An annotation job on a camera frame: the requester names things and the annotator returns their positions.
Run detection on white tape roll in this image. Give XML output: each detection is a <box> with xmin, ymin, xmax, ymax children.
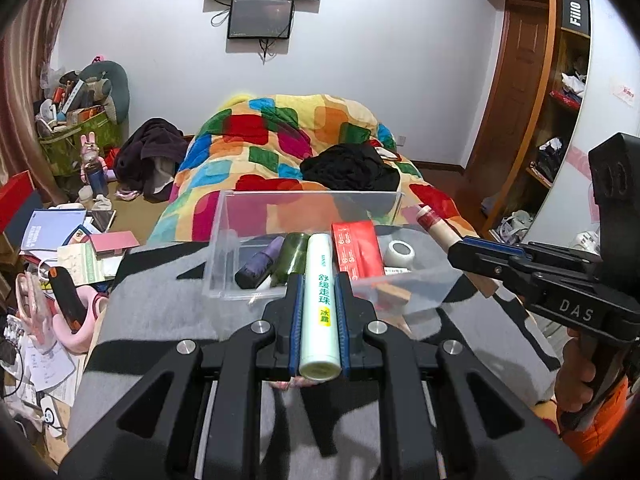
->
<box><xmin>384</xmin><ymin>241</ymin><xmax>417</xmax><ymax>268</ymax></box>

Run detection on person's right hand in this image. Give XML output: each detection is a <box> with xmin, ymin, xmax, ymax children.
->
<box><xmin>554</xmin><ymin>337</ymin><xmax>599</xmax><ymax>432</ymax></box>

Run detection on pale green roll-on tube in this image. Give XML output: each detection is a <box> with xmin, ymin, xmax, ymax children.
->
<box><xmin>298</xmin><ymin>232</ymin><xmax>343</xmax><ymax>380</ymax></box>

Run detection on red packet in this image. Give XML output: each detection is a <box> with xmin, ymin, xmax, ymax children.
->
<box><xmin>331</xmin><ymin>221</ymin><xmax>386</xmax><ymax>281</ymax></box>

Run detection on pink notebook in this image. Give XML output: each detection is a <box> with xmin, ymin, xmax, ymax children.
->
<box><xmin>89</xmin><ymin>231</ymin><xmax>141</xmax><ymax>256</ymax></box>

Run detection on beige recorder flute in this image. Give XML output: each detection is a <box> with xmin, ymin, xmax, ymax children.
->
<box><xmin>416</xmin><ymin>204</ymin><xmax>501</xmax><ymax>298</ymax></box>

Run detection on pink transparent bag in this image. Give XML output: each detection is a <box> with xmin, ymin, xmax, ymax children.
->
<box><xmin>15</xmin><ymin>272</ymin><xmax>56</xmax><ymax>351</ymax></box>

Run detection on wooden door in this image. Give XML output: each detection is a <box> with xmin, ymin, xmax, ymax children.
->
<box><xmin>462</xmin><ymin>5</ymin><xmax>553</xmax><ymax>171</ymax></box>

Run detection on green white booklet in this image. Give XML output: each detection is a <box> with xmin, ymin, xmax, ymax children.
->
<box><xmin>57</xmin><ymin>242</ymin><xmax>123</xmax><ymax>286</ymax></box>

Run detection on grey neck pillow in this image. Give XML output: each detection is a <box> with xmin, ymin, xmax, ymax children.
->
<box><xmin>79</xmin><ymin>61</ymin><xmax>131</xmax><ymax>126</ymax></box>

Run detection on small black monitor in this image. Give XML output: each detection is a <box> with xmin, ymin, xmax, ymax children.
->
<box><xmin>227</xmin><ymin>0</ymin><xmax>295</xmax><ymax>41</ymax></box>

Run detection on colourful patchwork quilt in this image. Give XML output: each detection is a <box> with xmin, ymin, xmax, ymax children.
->
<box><xmin>147</xmin><ymin>92</ymin><xmax>481</xmax><ymax>246</ymax></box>

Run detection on wooden block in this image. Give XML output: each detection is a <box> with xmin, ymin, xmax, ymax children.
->
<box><xmin>375</xmin><ymin>282</ymin><xmax>413</xmax><ymax>311</ymax></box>

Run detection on purple cosmetic bottle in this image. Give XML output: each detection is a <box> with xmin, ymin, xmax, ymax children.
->
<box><xmin>235</xmin><ymin>236</ymin><xmax>285</xmax><ymax>289</ymax></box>

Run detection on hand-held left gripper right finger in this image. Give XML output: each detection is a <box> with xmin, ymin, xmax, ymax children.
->
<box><xmin>334</xmin><ymin>272</ymin><xmax>586</xmax><ymax>480</ymax></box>

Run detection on dark green bottle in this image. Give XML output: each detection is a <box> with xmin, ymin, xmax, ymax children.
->
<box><xmin>270</xmin><ymin>231</ymin><xmax>310</xmax><ymax>287</ymax></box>

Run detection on green storage bag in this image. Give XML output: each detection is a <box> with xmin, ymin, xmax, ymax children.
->
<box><xmin>37</xmin><ymin>110</ymin><xmax>123</xmax><ymax>176</ymax></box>

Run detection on black orange handheld tool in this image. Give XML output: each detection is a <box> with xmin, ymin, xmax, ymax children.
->
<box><xmin>48</xmin><ymin>266</ymin><xmax>90</xmax><ymax>333</ymax></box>

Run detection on clear plastic storage box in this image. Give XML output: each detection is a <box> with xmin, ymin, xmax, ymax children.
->
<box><xmin>201</xmin><ymin>190</ymin><xmax>463</xmax><ymax>328</ymax></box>

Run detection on wooden bookshelf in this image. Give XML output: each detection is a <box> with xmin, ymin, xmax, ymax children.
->
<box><xmin>452</xmin><ymin>0</ymin><xmax>640</xmax><ymax>261</ymax></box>

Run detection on dark clothes pile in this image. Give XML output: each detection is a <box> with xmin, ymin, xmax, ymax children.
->
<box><xmin>114</xmin><ymin>117</ymin><xmax>188</xmax><ymax>198</ymax></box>

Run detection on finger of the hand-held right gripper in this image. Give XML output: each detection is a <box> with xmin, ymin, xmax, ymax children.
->
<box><xmin>446</xmin><ymin>245</ymin><xmax>535</xmax><ymax>307</ymax></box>
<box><xmin>460</xmin><ymin>236</ymin><xmax>602</xmax><ymax>272</ymax></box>

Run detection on black box white lettering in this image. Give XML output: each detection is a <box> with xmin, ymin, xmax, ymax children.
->
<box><xmin>561</xmin><ymin>0</ymin><xmax>591</xmax><ymax>38</ymax></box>

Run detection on grey black patterned blanket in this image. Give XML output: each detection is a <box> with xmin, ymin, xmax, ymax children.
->
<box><xmin>67</xmin><ymin>237</ymin><xmax>561</xmax><ymax>480</ymax></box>

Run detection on black garment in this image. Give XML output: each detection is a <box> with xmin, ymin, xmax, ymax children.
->
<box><xmin>300</xmin><ymin>143</ymin><xmax>401</xmax><ymax>193</ymax></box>

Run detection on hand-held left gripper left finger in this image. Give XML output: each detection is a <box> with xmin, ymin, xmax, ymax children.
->
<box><xmin>57</xmin><ymin>272</ymin><xmax>306</xmax><ymax>480</ymax></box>

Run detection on striped brown curtain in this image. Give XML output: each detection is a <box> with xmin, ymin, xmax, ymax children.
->
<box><xmin>0</xmin><ymin>0</ymin><xmax>83</xmax><ymax>201</ymax></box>

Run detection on red cardboard box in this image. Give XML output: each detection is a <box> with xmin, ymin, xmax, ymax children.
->
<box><xmin>0</xmin><ymin>170</ymin><xmax>33</xmax><ymax>233</ymax></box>

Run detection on light blue notebook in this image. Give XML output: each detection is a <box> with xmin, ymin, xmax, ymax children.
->
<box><xmin>20</xmin><ymin>209</ymin><xmax>88</xmax><ymax>251</ymax></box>

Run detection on pink bunny toy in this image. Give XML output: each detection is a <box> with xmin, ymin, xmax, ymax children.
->
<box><xmin>80</xmin><ymin>132</ymin><xmax>107</xmax><ymax>186</ymax></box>

